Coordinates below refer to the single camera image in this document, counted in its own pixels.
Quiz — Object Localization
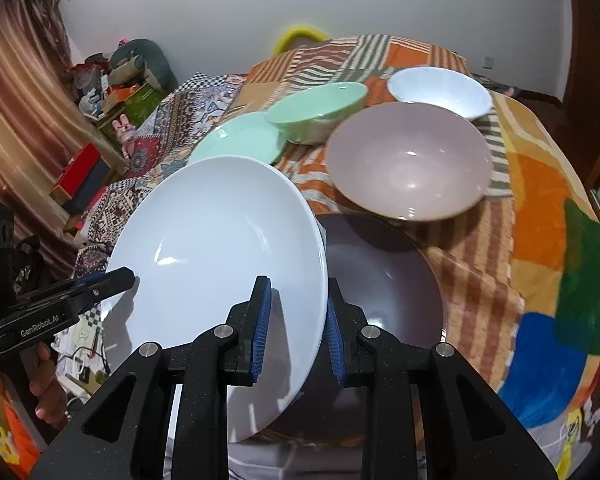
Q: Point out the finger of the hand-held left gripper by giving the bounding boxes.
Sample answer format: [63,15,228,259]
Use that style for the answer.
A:
[55,267,136,317]

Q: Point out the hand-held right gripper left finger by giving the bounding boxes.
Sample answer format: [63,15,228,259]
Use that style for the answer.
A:
[30,275,273,480]

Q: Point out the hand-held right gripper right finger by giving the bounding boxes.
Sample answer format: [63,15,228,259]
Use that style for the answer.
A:
[326,277,573,480]

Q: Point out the white plate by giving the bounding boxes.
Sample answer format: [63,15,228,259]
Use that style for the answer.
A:
[105,156,329,443]

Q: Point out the pale green plate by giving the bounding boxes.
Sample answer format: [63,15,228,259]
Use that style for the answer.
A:
[265,81,369,146]

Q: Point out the white bowl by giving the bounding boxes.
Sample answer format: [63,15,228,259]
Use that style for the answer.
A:
[386,66,493,122]

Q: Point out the person's left hand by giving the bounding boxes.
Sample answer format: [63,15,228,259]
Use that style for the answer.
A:
[0,344,69,432]

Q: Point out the dark purple plate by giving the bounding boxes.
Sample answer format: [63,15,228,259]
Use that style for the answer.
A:
[260,213,448,448]

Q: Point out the dark grey box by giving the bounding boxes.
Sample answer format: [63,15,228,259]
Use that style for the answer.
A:
[62,160,122,217]

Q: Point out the orange yellow bag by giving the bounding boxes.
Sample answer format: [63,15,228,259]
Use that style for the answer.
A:
[0,402,48,468]

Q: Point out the red box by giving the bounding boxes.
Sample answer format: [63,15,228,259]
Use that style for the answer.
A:
[49,142,103,197]

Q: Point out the pink bunny toy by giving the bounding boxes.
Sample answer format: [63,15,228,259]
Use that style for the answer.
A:
[114,114,137,157]

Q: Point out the green box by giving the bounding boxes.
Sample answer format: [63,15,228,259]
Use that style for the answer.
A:
[97,85,163,143]

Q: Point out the black white patterned quilt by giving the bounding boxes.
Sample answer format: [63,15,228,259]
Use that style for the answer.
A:
[75,72,251,321]

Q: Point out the brown striped curtain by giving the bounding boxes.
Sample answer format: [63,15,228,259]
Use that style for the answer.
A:
[0,0,126,281]

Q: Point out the pink bowl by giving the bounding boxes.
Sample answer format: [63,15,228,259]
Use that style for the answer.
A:
[326,102,493,222]

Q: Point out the grey plush cushion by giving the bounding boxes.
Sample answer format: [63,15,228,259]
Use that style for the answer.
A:
[107,38,178,92]

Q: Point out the orange striped patchwork blanket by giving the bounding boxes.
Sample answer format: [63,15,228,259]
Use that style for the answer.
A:
[227,35,600,480]

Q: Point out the yellow hoop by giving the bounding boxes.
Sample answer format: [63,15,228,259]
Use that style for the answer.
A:
[271,25,331,56]

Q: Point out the wooden door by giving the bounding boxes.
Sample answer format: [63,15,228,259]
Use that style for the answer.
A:
[562,0,600,191]

